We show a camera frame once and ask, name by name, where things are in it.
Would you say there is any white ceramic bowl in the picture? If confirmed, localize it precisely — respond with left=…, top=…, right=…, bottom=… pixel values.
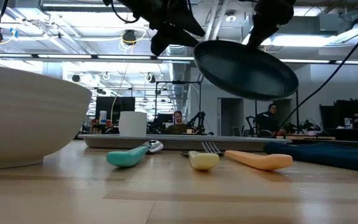
left=0, top=63, right=93, bottom=170

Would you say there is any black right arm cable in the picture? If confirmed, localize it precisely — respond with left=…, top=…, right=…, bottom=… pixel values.
left=277, top=6, right=358, bottom=130

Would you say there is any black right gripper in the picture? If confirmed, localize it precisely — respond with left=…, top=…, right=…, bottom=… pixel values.
left=247, top=0, right=296, bottom=49

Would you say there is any person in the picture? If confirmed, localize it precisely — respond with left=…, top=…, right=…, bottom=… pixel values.
left=255, top=103, right=281, bottom=133
left=166, top=110, right=188, bottom=135

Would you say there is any black ceiling device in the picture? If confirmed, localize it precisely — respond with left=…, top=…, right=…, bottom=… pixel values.
left=122, top=29, right=137, bottom=46

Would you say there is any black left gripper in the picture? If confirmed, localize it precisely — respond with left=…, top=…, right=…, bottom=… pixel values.
left=116, top=0, right=206, bottom=57

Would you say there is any dark round plate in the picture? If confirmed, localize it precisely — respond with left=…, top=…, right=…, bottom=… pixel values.
left=193, top=39, right=300, bottom=101

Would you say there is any teal-handled metal spoon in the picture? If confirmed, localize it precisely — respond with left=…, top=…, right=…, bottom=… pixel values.
left=106, top=139, right=164, bottom=168

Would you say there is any white ceramic mug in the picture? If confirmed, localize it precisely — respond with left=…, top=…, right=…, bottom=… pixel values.
left=118, top=111, right=148, bottom=137

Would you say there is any grey plastic tray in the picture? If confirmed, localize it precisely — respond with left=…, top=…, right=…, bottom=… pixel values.
left=78, top=133, right=293, bottom=152

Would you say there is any dark blue cloth napkin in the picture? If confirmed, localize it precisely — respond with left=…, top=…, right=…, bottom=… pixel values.
left=263, top=141, right=358, bottom=174

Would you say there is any orange-handled metal fork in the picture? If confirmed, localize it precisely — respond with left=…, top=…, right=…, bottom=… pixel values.
left=201, top=141, right=294, bottom=171

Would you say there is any black monitor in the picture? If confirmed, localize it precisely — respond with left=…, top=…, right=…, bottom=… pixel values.
left=95, top=96, right=135, bottom=125

